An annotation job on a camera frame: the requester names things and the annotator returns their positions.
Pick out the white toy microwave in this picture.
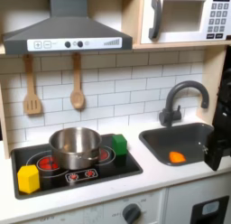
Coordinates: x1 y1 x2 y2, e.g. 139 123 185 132
140 0 231 45

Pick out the dark grey tap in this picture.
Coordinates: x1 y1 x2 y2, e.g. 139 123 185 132
158 80 210 128

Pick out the grey oven knob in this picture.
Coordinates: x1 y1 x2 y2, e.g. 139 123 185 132
122 203 143 224

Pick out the wooden spoon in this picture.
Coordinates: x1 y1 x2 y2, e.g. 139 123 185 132
69 52 87 110

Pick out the steel pot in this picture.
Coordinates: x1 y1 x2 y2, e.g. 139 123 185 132
49 126 103 171

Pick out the grey range hood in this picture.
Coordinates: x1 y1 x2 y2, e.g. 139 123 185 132
2 0 134 55

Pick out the white lower cabinet front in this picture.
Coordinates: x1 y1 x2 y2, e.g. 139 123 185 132
12 173 231 224

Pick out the black stove top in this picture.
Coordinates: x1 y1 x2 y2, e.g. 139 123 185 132
11 133 143 201

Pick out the light wooden shelf board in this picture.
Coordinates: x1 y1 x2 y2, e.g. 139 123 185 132
132 40 231 51

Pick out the dark grey sink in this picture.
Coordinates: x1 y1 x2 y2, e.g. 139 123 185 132
138 122 215 167

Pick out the yellow toy block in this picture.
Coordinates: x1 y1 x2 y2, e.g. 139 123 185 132
16 163 41 195

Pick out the black oven door panel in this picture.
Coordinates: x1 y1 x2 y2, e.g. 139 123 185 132
189 195 230 224

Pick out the orange toy carrot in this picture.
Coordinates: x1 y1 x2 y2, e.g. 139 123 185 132
169 151 188 164

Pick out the green toy block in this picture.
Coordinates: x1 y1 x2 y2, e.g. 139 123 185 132
112 134 128 157

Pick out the slotted wooden spatula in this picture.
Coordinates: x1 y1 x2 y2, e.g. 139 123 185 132
23 54 43 116

